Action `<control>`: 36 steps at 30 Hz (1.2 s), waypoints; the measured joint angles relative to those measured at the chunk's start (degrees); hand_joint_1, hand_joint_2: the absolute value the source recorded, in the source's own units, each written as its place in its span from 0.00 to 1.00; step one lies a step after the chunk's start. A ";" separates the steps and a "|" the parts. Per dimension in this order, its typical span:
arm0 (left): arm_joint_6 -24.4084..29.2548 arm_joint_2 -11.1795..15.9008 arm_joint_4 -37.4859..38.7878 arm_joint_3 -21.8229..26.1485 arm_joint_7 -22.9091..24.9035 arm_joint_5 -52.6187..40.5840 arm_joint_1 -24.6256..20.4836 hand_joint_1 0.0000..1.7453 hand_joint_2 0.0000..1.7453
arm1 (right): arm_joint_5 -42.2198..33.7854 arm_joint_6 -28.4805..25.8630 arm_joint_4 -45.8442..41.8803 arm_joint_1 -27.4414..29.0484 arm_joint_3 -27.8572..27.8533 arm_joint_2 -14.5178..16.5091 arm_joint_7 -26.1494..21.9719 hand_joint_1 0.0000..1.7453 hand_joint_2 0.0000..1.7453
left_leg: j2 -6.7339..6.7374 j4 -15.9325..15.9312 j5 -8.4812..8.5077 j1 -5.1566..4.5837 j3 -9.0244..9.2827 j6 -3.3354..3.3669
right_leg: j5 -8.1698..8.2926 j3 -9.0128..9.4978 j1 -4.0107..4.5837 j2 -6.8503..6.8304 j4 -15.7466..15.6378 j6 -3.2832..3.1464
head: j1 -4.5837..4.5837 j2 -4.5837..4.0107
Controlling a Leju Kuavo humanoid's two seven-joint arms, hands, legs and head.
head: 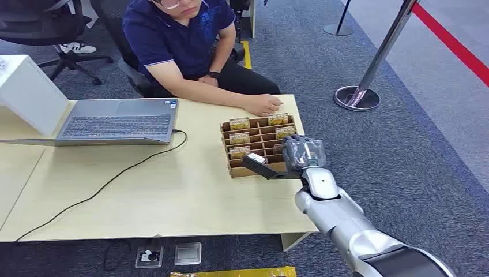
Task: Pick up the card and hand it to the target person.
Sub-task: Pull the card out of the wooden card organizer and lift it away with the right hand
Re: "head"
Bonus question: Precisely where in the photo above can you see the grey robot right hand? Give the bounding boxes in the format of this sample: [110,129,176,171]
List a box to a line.
[281,134,328,173]

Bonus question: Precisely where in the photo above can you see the person's left hand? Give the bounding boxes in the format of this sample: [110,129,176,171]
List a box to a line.
[197,74,219,88]

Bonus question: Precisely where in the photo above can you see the person's right hand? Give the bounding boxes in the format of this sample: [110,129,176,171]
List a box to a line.
[244,94,284,117]

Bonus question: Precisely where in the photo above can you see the gold patterned card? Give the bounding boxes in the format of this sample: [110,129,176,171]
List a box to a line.
[267,113,289,126]
[274,126,297,140]
[228,117,251,131]
[228,146,252,160]
[228,132,251,145]

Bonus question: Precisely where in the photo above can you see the cardboard card holder box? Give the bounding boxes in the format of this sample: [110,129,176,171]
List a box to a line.
[220,113,306,179]

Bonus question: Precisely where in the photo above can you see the person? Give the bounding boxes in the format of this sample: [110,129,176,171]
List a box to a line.
[121,0,284,117]

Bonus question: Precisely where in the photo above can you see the yellow floor strip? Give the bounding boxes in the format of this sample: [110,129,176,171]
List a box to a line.
[240,40,253,71]

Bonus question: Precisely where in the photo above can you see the eyeglasses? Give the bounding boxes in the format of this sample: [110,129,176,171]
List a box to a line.
[152,0,185,11]

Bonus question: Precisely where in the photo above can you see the wooden table leg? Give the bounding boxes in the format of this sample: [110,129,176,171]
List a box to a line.
[280,231,313,253]

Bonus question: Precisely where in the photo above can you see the grey laptop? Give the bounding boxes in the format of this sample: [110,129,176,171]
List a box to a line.
[0,98,180,148]

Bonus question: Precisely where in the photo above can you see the white striped sneaker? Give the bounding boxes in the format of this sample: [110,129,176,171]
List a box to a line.
[58,41,97,55]

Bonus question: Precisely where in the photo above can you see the yellow floor plate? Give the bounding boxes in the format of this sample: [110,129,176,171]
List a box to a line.
[170,265,298,277]

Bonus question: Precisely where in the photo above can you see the steel floor socket cover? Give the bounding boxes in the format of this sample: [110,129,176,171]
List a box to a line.
[174,242,203,267]

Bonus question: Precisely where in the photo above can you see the black office chair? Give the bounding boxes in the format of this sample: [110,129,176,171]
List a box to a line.
[0,0,115,86]

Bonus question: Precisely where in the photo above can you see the white box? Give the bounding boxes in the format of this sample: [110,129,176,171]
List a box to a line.
[0,54,71,137]

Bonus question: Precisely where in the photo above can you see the floor socket with plug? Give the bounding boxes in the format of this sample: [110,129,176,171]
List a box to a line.
[134,245,164,269]

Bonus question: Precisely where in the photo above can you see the red barrier belt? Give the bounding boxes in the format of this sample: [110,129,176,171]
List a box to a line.
[410,2,489,88]

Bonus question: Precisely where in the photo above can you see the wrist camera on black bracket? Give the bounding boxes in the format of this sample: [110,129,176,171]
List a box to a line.
[242,152,306,181]

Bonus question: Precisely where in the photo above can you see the dark stanchion post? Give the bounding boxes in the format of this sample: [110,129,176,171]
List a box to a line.
[324,0,355,37]

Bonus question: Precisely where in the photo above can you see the chrome stanchion post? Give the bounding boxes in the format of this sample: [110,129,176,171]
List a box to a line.
[333,0,419,113]

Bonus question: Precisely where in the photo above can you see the black laptop power cable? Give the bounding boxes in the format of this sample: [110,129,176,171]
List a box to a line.
[15,129,189,243]

